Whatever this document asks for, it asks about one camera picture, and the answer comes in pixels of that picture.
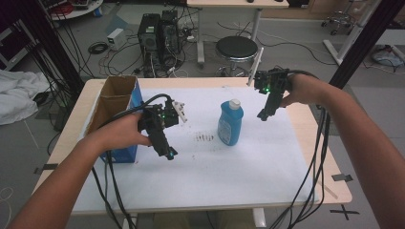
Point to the white table leg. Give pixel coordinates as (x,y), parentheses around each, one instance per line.
(259,218)

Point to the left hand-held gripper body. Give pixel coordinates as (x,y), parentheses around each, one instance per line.
(159,117)

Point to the round white table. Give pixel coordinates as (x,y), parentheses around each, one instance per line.
(79,11)

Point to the blue cardboard box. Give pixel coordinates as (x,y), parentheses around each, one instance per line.
(111,101)

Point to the white table sheet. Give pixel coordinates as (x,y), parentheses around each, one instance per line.
(223,171)

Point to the black frame post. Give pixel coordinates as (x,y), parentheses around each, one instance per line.
(366,41)
(51,41)

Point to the person's right hand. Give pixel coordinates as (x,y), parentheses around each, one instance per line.
(305,90)

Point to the white crumpled cloth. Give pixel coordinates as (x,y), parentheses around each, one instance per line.
(19,95)

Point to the wooden desk with white legs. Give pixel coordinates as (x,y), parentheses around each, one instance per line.
(235,3)

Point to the white metal stand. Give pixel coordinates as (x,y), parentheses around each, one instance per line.
(353,35)

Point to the black tape strip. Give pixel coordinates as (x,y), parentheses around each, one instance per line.
(342,177)
(47,167)

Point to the person's khaki trousers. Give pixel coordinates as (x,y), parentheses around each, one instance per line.
(191,221)

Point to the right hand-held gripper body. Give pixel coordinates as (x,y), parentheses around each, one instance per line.
(273,81)

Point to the black round stool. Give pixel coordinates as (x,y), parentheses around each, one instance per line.
(236,47)

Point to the small white box device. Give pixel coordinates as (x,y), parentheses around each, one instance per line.
(116,38)

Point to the office chair wheel base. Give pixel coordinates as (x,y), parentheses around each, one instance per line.
(339,20)

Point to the black tape cross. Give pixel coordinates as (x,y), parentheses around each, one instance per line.
(344,212)

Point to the blue bottle with white cap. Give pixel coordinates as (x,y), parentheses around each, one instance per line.
(230,125)

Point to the black computer tower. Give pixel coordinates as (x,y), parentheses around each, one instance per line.
(170,31)
(149,38)

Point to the person's left hand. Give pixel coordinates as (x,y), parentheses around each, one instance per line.
(121,133)

